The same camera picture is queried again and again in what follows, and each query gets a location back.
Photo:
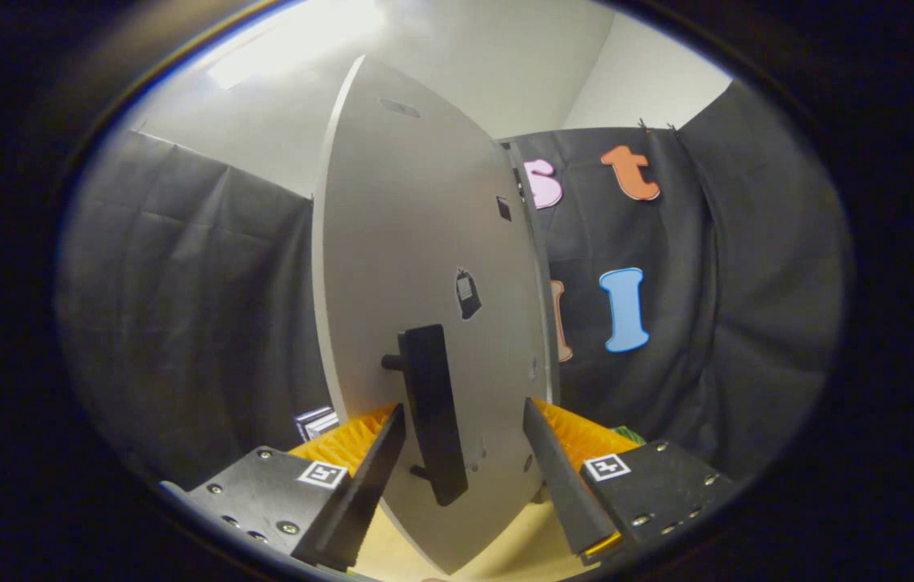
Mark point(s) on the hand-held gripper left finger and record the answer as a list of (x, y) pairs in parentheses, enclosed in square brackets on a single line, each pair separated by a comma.
[(360, 493)]

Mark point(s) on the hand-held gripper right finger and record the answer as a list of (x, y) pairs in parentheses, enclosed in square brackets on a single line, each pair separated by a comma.
[(566, 485)]

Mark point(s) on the dark grey shoe cabinet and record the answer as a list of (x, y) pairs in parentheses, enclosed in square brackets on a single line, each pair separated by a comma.
[(536, 242)]

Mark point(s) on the white shoe cabinet door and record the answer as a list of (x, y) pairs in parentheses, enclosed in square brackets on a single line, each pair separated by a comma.
[(392, 242)]

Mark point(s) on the green object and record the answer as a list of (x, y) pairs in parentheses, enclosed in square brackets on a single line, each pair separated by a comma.
[(628, 435)]

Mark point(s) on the black backdrop cloth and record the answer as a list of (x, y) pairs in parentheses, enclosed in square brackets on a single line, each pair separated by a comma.
[(182, 323)]

